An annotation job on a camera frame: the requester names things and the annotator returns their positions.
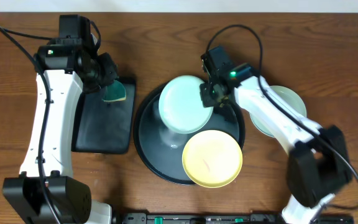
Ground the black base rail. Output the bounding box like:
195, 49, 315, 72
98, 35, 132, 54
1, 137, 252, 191
121, 212, 355, 224

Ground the black rectangular tray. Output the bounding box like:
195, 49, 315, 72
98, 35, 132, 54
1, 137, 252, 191
71, 77, 136, 154

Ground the mint green plate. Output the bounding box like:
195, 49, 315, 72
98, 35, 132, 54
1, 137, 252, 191
158, 75, 213, 134

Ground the yellow plate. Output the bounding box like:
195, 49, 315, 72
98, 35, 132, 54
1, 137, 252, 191
181, 130, 243, 188

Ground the pale green plate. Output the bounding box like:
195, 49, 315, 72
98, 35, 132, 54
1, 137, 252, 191
250, 85, 307, 138

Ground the green yellow sponge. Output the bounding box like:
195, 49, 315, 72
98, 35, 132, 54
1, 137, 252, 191
103, 80, 127, 103

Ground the black round tray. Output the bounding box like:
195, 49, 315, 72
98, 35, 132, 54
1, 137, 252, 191
134, 84, 246, 185

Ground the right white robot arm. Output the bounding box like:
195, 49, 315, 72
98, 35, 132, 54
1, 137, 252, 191
200, 62, 356, 223

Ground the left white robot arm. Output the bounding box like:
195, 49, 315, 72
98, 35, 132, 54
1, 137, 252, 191
2, 44, 117, 223

